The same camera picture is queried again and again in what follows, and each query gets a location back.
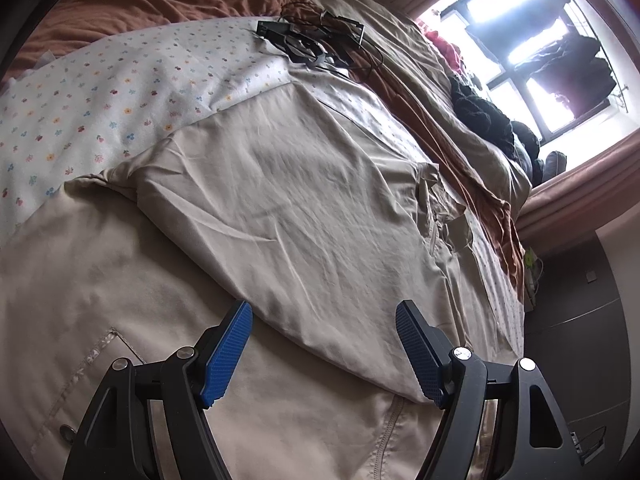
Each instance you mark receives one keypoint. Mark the pink curtain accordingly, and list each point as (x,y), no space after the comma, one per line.
(575,195)

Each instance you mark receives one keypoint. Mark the window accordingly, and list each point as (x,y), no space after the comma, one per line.
(505,15)

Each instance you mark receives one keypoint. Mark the white floral bed sheet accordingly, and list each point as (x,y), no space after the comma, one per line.
(125,85)

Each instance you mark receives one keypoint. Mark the black clothes pile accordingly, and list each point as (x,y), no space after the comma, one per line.
(480,110)

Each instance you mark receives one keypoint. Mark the beige pants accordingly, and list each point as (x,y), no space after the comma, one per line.
(280,200)

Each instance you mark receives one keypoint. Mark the wall outlet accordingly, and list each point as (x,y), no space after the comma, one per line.
(591,275)

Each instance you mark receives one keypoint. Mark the hanging dark clothes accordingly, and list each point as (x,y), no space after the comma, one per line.
(570,65)

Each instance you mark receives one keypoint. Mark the dark wardrobe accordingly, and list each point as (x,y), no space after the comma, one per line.
(575,350)

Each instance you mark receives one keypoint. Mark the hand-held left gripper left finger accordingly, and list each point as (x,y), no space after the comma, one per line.
(227,355)

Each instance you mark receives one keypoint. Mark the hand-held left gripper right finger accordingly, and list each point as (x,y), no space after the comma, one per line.
(420,355)

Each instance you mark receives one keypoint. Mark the grey clothes pile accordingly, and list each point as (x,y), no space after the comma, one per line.
(530,150)

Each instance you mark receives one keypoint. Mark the white nightstand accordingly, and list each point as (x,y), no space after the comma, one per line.
(531,287)

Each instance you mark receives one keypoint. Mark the olive beige duvet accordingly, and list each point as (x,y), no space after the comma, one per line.
(415,60)

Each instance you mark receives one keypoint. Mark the green item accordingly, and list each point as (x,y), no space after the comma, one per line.
(528,259)

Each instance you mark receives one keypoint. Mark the red cloth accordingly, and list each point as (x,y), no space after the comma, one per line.
(442,45)

